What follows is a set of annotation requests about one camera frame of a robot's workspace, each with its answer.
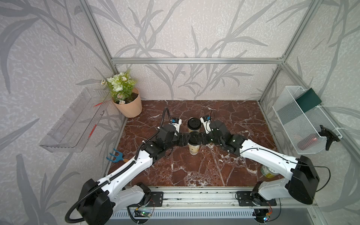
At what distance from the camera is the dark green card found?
2.29ft

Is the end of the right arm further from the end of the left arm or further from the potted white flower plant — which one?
the potted white flower plant

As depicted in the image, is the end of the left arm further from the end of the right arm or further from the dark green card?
the dark green card

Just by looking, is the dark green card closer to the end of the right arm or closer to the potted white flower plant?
the end of the right arm

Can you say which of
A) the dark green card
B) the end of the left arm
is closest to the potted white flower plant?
the end of the left arm

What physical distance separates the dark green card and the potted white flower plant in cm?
101

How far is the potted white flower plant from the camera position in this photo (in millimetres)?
898

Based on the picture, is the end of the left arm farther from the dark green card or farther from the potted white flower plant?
the dark green card

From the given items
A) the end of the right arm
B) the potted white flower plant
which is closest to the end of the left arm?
the end of the right arm

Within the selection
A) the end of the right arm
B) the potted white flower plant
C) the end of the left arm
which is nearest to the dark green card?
the end of the right arm
